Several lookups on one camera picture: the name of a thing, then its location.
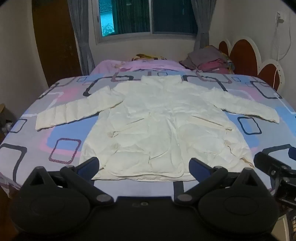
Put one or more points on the white puffer jacket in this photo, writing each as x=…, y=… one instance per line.
x=150, y=120

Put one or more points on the sliding glass window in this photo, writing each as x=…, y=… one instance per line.
x=148, y=16

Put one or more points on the bed with patterned sheet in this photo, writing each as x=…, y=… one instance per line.
x=34, y=148

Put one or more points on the brown wooden door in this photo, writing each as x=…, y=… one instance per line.
x=55, y=41

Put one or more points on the brown and white headboard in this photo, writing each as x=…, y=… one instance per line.
x=245, y=55

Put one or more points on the grey curtain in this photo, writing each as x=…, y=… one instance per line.
x=203, y=23
x=82, y=34

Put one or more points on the pink blanket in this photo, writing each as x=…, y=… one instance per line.
x=108, y=66

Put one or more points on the grey folded cloth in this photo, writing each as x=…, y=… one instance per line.
x=203, y=55

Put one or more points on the yellow patterned cloth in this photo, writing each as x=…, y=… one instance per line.
x=148, y=56

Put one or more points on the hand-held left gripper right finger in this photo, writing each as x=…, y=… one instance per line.
x=196, y=167

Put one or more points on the pink folded cloth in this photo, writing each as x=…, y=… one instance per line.
x=211, y=65

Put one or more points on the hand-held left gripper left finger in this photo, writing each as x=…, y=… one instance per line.
x=89, y=165

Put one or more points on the multicoloured folded cloth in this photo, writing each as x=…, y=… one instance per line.
x=229, y=63

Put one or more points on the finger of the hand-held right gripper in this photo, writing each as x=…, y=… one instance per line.
x=292, y=153
x=269, y=163

